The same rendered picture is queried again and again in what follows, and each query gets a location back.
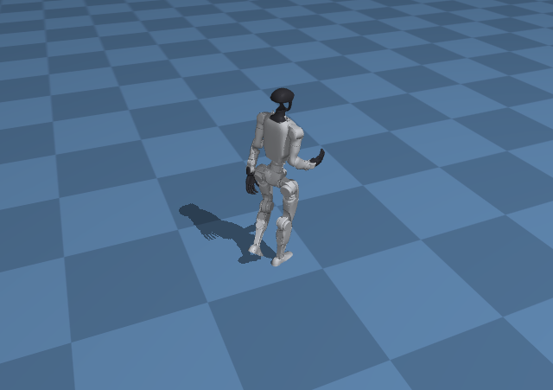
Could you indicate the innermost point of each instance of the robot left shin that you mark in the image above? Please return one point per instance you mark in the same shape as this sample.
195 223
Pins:
261 225

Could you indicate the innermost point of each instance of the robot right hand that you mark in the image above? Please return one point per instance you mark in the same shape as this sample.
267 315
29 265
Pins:
318 158

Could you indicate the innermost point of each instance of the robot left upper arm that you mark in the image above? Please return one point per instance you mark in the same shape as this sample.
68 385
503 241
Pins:
259 132

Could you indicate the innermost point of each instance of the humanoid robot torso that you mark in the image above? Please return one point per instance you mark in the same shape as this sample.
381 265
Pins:
276 146

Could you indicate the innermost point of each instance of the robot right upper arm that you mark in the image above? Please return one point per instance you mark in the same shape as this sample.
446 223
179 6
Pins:
296 135

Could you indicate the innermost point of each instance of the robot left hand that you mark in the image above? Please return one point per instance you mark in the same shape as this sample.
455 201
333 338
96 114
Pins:
250 180

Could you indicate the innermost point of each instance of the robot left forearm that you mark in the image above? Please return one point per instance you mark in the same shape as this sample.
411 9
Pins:
252 160

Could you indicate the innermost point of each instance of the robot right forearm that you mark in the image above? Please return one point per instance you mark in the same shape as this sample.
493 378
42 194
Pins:
304 164

